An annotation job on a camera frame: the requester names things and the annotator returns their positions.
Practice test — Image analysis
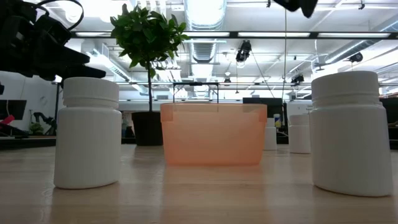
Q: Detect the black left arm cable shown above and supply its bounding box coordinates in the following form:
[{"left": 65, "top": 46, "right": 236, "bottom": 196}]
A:
[{"left": 36, "top": 0, "right": 85, "bottom": 32}]

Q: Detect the silver ceiling air duct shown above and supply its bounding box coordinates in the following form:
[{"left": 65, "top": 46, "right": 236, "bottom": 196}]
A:
[{"left": 183, "top": 0, "right": 228, "bottom": 63}]

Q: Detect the red-handled black clamp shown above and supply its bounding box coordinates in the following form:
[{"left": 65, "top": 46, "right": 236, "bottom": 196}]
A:
[{"left": 0, "top": 114, "right": 30, "bottom": 139}]

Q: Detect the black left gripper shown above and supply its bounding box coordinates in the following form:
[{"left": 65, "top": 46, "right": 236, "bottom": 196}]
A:
[{"left": 0, "top": 9, "right": 106, "bottom": 82}]

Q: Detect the small green plant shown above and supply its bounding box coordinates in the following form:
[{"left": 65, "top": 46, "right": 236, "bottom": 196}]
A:
[{"left": 29, "top": 122, "right": 45, "bottom": 136}]

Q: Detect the translucent orange plastic basket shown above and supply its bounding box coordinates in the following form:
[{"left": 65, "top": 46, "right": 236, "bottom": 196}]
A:
[{"left": 160, "top": 103, "right": 268, "bottom": 167}]

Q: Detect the black vertical pole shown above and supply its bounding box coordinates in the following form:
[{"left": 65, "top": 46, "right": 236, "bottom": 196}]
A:
[{"left": 55, "top": 82, "right": 62, "bottom": 127}]

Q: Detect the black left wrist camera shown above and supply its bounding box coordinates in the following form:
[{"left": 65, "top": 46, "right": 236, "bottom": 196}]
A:
[{"left": 34, "top": 14, "right": 73, "bottom": 47}]

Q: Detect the black computer monitor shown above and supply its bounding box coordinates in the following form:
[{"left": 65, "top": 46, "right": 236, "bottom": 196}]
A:
[
  {"left": 242, "top": 97, "right": 284, "bottom": 144},
  {"left": 379, "top": 97, "right": 398, "bottom": 141},
  {"left": 0, "top": 100, "right": 27, "bottom": 121}
]

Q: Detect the thin hanging cable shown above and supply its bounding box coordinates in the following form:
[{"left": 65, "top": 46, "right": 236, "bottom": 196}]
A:
[{"left": 284, "top": 8, "right": 288, "bottom": 100}]

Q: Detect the potted tree in black pot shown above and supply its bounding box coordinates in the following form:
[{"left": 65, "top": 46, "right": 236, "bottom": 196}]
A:
[{"left": 110, "top": 3, "right": 190, "bottom": 146}]

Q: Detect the black metal frame stand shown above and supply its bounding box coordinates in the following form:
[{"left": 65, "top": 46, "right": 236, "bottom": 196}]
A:
[{"left": 172, "top": 82, "right": 220, "bottom": 104}]

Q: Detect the black table edge frame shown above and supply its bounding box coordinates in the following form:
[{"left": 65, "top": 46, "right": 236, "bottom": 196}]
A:
[{"left": 0, "top": 135, "right": 312, "bottom": 149}]

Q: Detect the white plastic pill bottle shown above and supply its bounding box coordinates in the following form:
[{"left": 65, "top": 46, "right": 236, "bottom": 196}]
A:
[
  {"left": 309, "top": 70, "right": 394, "bottom": 197},
  {"left": 288, "top": 114, "right": 312, "bottom": 154},
  {"left": 53, "top": 77, "right": 123, "bottom": 190},
  {"left": 264, "top": 117, "right": 277, "bottom": 151}
]

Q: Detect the black overhead light bar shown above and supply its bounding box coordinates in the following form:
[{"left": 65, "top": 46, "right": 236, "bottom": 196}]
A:
[{"left": 70, "top": 30, "right": 398, "bottom": 40}]

